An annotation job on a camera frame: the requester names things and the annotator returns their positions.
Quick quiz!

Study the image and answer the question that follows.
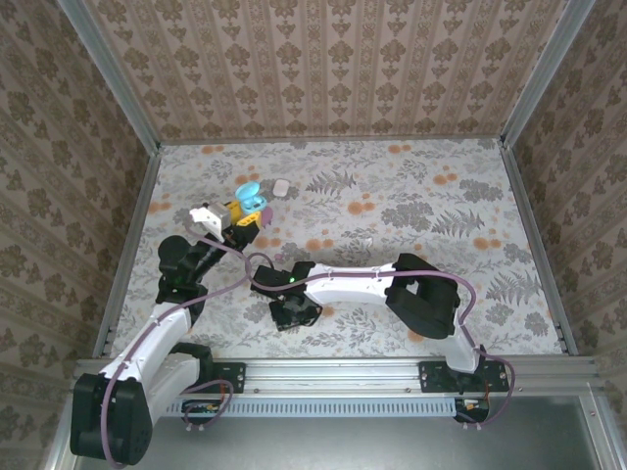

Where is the blue earbud charging case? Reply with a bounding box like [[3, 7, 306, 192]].
[[233, 179, 269, 214]]

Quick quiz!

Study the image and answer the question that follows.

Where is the small connector board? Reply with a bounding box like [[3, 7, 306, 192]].
[[453, 397, 491, 423], [181, 399, 222, 423]]

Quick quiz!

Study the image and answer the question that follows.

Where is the grey metal panel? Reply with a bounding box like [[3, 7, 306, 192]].
[[41, 384, 627, 470]]

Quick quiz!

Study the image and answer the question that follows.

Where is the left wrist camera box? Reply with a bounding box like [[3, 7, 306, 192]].
[[188, 201, 234, 234]]

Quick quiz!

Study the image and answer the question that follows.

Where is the aluminium table edge rail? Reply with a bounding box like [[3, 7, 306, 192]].
[[72, 355, 604, 396]]

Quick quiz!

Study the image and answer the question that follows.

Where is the aluminium side rail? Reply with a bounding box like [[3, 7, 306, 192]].
[[498, 139, 582, 357], [95, 146, 163, 358]]

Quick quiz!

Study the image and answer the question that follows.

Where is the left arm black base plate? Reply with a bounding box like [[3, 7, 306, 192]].
[[193, 360, 246, 396]]

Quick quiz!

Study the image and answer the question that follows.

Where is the grey slotted cable duct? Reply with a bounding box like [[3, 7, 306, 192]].
[[166, 396, 459, 419]]

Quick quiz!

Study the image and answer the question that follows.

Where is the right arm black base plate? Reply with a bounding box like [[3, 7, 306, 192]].
[[418, 360, 510, 395]]

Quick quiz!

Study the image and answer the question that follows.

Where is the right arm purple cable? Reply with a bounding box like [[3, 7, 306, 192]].
[[247, 252, 515, 432]]

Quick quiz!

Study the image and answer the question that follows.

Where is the aluminium corner post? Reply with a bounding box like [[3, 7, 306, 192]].
[[499, 0, 598, 148], [56, 0, 163, 156]]

